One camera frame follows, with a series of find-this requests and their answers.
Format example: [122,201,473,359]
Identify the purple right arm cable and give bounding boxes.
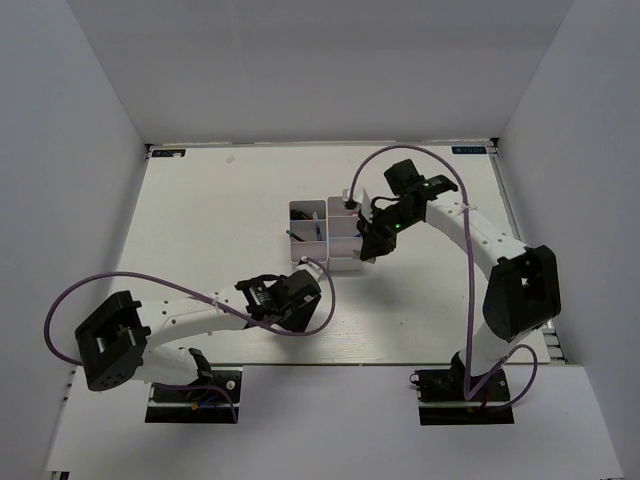
[348,144,540,414]

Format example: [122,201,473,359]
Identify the white organizer box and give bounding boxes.
[327,196,364,272]
[287,200,328,265]

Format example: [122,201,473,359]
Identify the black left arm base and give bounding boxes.
[145,367,243,424]

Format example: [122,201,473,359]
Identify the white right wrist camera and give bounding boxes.
[342,187,372,221]

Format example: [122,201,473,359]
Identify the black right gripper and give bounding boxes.
[357,202,421,260]

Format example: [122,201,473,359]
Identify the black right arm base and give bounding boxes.
[409,367,516,427]

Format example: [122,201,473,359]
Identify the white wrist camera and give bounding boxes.
[294,256,324,281]
[342,187,372,221]

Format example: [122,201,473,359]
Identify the dark blue pen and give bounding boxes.
[312,211,323,241]

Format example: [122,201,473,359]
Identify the black item in organizer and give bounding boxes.
[289,208,313,221]

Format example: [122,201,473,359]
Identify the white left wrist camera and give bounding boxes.
[294,256,324,281]

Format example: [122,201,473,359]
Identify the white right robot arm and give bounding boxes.
[345,159,561,399]

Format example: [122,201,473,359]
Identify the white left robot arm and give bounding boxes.
[75,256,329,399]

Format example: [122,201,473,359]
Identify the green gel pen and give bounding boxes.
[285,229,319,243]

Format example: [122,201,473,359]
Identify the white right organizer box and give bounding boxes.
[327,196,364,272]

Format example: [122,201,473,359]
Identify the white left organizer box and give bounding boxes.
[287,200,328,265]

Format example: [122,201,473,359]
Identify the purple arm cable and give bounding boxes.
[43,256,337,424]
[348,144,540,414]

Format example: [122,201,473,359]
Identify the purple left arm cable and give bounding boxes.
[43,256,337,424]

